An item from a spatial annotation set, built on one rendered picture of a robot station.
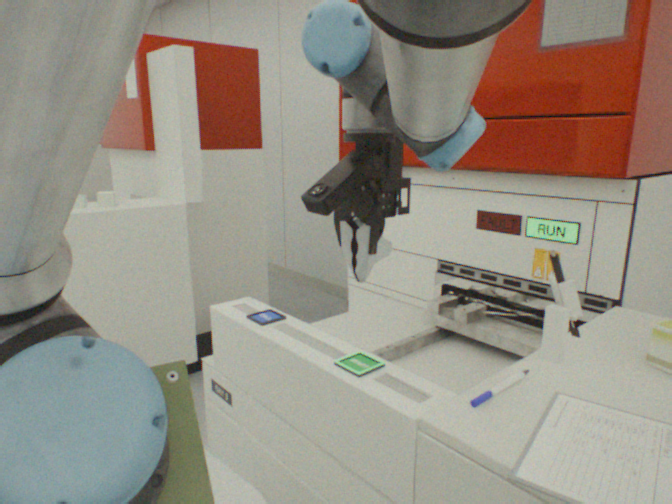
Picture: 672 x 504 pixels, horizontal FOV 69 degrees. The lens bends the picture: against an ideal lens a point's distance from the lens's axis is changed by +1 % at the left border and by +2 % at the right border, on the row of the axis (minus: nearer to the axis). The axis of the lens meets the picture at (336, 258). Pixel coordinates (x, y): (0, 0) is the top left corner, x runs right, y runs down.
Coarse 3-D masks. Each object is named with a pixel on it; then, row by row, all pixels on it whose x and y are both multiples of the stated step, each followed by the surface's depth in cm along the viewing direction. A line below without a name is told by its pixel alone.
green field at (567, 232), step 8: (528, 224) 111; (536, 224) 110; (544, 224) 108; (552, 224) 107; (560, 224) 106; (568, 224) 104; (576, 224) 103; (528, 232) 111; (536, 232) 110; (544, 232) 108; (552, 232) 107; (560, 232) 106; (568, 232) 105; (576, 232) 103; (568, 240) 105
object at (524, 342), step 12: (444, 324) 117; (456, 324) 114; (468, 324) 112; (480, 324) 112; (492, 324) 112; (504, 324) 112; (480, 336) 109; (492, 336) 107; (504, 336) 105; (516, 336) 105; (528, 336) 105; (540, 336) 106; (504, 348) 105; (516, 348) 103; (528, 348) 101; (540, 348) 100
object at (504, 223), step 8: (480, 216) 120; (488, 216) 118; (496, 216) 117; (504, 216) 115; (512, 216) 114; (480, 224) 120; (488, 224) 119; (496, 224) 117; (504, 224) 115; (512, 224) 114; (512, 232) 114
